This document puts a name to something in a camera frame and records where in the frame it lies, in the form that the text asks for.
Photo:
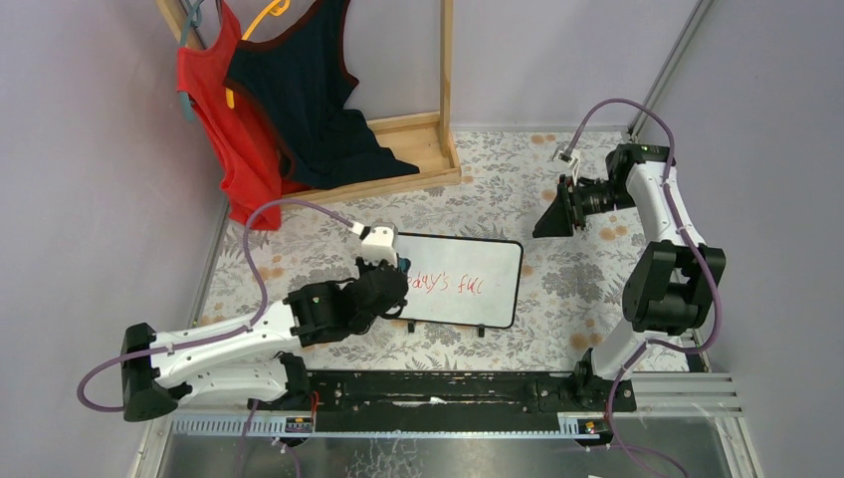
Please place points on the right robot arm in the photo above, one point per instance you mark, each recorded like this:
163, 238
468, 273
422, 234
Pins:
672, 287

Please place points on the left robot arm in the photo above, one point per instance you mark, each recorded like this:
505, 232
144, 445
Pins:
240, 360

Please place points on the floral table mat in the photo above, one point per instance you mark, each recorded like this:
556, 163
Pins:
570, 289

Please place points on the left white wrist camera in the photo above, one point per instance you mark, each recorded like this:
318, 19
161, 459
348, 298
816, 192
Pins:
377, 243

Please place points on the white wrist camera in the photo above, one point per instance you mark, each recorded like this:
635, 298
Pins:
572, 159
377, 243

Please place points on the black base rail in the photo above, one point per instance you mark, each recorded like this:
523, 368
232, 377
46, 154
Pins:
456, 401

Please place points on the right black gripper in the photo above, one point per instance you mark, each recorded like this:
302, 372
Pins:
570, 205

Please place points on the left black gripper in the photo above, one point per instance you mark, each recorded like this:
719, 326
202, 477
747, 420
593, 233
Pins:
393, 284

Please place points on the black framed whiteboard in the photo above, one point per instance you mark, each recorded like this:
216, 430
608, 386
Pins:
461, 281

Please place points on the navy tank top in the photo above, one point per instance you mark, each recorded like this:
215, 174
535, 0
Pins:
299, 84

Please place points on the red tank top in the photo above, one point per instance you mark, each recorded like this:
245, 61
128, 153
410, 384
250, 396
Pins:
240, 138

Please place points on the wooden clothes rack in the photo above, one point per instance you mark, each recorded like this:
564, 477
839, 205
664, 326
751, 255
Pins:
423, 139

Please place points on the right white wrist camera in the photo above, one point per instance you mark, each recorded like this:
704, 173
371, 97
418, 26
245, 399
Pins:
572, 159

